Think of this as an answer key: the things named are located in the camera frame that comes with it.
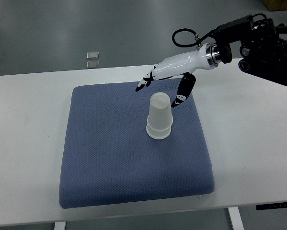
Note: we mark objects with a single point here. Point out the cardboard box corner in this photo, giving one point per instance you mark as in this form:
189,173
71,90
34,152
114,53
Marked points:
275,5

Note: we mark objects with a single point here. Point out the white table leg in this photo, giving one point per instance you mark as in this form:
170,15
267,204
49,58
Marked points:
235,218
60,226

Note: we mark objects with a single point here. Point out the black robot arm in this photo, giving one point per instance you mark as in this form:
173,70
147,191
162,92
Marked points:
264,54

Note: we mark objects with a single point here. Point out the white paper cup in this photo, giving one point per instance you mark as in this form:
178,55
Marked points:
160,114
157,134

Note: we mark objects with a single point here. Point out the white paper cup on cushion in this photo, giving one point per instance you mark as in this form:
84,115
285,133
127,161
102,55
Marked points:
157,134

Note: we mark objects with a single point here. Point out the white table leg right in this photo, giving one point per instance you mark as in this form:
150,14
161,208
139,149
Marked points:
235,218

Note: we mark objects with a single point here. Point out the blue textured cushion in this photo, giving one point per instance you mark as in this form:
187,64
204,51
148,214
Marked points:
110,159

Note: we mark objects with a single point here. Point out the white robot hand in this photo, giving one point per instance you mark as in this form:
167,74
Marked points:
207,57

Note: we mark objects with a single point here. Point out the lower metal floor plate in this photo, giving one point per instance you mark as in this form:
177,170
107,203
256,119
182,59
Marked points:
92,64

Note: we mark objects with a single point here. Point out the black table control panel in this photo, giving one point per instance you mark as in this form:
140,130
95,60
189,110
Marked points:
271,206

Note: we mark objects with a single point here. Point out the white table leg left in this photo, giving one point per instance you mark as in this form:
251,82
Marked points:
60,226

